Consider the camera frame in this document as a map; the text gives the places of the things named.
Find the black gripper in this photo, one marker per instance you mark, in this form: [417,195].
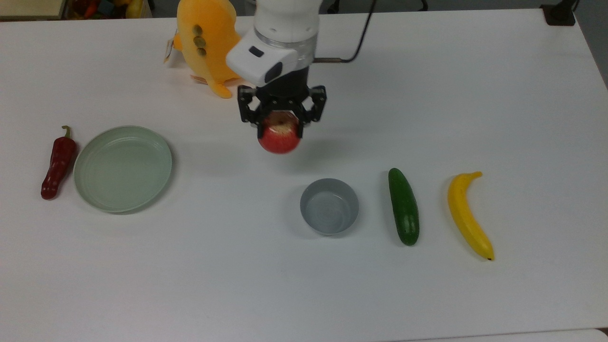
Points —
[285,92]

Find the red apple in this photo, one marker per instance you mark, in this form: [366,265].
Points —
[280,140]

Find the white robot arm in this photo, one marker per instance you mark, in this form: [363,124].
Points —
[280,33]

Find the yellow duck plush toy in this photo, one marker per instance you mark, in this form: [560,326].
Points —
[209,47]

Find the grey bowl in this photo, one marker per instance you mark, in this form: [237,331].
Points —
[329,206]

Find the black chair base leg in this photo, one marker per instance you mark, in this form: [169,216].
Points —
[333,6]
[422,4]

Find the white paper tag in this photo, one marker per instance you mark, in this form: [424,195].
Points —
[168,50]

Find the green cucumber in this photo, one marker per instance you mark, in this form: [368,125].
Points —
[403,209]

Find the pale green plate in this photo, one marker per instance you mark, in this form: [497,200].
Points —
[122,169]

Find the box of colourful toys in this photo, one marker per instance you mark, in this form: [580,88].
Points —
[109,8]

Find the yellow banana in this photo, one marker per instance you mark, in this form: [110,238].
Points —
[465,218]

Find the red chili pepper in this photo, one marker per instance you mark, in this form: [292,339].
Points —
[58,164]

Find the wooden board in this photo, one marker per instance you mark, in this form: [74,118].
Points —
[31,8]

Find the black table clamp mount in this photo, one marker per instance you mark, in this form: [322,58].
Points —
[559,14]

